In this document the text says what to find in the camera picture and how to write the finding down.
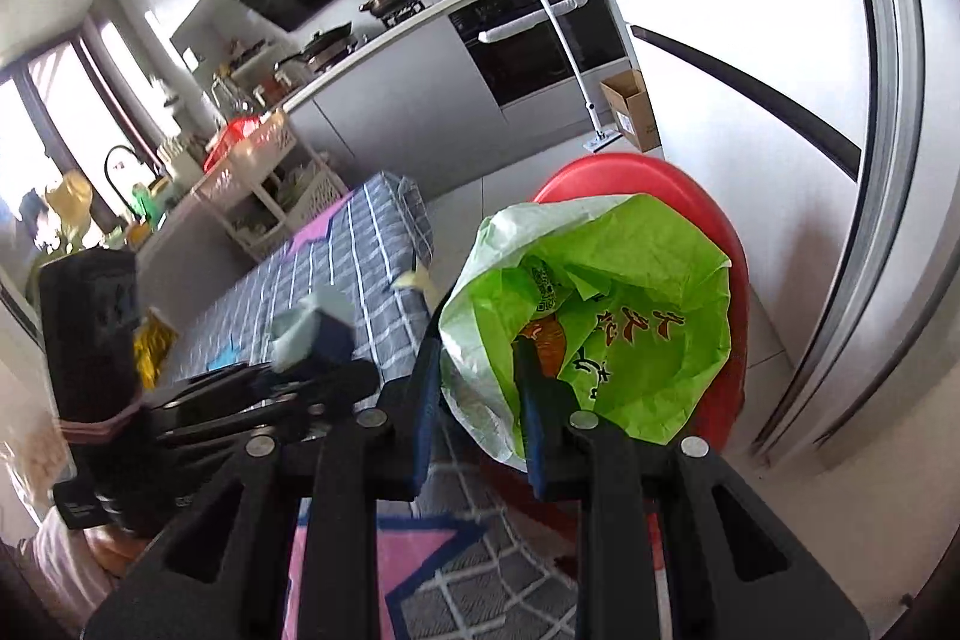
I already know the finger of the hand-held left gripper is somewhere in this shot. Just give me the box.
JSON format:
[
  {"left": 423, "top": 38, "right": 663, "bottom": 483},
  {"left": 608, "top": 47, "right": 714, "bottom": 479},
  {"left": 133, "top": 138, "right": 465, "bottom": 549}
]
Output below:
[
  {"left": 146, "top": 361, "right": 278, "bottom": 412},
  {"left": 154, "top": 359, "right": 380, "bottom": 450}
]

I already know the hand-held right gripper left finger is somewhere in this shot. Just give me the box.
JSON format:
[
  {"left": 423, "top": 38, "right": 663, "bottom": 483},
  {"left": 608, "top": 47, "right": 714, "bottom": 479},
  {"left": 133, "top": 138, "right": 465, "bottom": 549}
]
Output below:
[{"left": 84, "top": 314, "right": 445, "bottom": 640}]

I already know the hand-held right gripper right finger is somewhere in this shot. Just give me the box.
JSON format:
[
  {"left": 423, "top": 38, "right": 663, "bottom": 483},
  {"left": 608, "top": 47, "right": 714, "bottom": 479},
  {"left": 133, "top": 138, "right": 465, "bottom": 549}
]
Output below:
[{"left": 512, "top": 338, "right": 872, "bottom": 640}]

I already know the small green and blue carton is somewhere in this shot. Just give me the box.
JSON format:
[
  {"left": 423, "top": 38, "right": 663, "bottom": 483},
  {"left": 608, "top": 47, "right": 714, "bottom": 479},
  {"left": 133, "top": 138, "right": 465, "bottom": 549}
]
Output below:
[{"left": 268, "top": 290, "right": 359, "bottom": 380}]

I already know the green and white plastic bag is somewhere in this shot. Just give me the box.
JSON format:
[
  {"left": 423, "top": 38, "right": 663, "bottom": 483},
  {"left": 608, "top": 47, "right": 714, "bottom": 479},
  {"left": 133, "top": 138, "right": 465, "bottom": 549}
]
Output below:
[{"left": 437, "top": 194, "right": 734, "bottom": 472}]

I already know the person's left forearm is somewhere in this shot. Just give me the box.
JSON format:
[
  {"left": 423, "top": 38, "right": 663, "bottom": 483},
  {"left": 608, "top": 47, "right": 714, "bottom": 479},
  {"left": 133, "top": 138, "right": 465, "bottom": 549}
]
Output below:
[{"left": 19, "top": 509, "right": 140, "bottom": 618}]

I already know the gold foil bag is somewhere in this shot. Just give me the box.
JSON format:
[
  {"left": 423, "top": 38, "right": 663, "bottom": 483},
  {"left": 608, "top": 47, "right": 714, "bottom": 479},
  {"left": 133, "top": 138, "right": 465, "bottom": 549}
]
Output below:
[{"left": 133, "top": 308, "right": 179, "bottom": 391}]

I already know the yellow plastic basket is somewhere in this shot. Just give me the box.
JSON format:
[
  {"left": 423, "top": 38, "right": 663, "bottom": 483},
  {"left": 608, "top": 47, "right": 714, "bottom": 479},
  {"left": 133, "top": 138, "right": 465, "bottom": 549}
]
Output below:
[{"left": 43, "top": 171, "right": 95, "bottom": 229}]

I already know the green dish soap bottle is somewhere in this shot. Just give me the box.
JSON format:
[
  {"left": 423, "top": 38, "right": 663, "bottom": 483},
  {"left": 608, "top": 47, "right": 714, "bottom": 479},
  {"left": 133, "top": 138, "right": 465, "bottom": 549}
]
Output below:
[{"left": 130, "top": 181, "right": 172, "bottom": 223}]

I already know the black kitchen faucet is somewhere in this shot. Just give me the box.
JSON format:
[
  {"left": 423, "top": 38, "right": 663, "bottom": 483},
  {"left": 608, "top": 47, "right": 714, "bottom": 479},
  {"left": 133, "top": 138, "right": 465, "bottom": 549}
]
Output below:
[{"left": 103, "top": 145, "right": 162, "bottom": 217}]

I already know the dark framed window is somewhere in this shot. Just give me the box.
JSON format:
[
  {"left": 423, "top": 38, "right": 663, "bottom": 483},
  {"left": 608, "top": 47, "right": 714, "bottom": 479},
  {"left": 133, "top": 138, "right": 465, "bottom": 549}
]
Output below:
[{"left": 0, "top": 10, "right": 196, "bottom": 251}]

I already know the cream plastic storage trolley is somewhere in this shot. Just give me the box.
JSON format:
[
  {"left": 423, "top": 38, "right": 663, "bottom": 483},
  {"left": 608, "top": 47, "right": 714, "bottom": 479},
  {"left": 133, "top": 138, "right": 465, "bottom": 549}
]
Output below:
[{"left": 191, "top": 111, "right": 347, "bottom": 259}]

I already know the red plastic basket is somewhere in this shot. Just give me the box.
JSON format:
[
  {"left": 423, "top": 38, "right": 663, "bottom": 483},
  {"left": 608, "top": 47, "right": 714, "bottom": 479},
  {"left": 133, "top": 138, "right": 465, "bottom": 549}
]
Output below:
[{"left": 202, "top": 115, "right": 265, "bottom": 174}]

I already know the red round plastic stool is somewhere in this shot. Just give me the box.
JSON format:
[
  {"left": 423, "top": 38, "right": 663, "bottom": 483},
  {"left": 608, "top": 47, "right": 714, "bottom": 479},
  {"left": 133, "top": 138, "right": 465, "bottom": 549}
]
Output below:
[{"left": 480, "top": 152, "right": 751, "bottom": 570}]

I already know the white flat mop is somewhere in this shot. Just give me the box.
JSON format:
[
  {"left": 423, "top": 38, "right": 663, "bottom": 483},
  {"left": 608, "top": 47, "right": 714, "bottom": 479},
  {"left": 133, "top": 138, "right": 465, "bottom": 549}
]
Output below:
[{"left": 527, "top": 0, "right": 623, "bottom": 152}]

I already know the condiment rack with bottles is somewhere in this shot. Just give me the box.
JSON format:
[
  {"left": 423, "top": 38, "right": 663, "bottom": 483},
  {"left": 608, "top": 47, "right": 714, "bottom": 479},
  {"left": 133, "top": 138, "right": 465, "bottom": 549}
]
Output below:
[{"left": 214, "top": 40, "right": 297, "bottom": 109}]

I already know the open cardboard box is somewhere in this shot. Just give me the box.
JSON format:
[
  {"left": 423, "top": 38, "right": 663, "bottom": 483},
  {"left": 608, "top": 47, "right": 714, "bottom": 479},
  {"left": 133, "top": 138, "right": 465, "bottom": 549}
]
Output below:
[{"left": 598, "top": 68, "right": 662, "bottom": 154}]

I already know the white kitchen counter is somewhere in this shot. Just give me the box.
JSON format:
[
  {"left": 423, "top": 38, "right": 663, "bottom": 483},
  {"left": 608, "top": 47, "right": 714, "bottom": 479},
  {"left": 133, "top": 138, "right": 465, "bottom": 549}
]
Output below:
[{"left": 135, "top": 0, "right": 631, "bottom": 281}]

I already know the black wok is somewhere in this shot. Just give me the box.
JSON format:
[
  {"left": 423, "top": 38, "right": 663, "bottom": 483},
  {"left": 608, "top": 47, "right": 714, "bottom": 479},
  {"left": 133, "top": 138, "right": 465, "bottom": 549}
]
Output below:
[{"left": 274, "top": 21, "right": 355, "bottom": 76}]

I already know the grey sliding door frame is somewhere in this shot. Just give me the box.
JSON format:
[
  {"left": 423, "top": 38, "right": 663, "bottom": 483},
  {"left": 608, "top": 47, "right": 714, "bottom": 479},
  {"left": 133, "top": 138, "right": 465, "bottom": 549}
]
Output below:
[{"left": 750, "top": 0, "right": 946, "bottom": 461}]

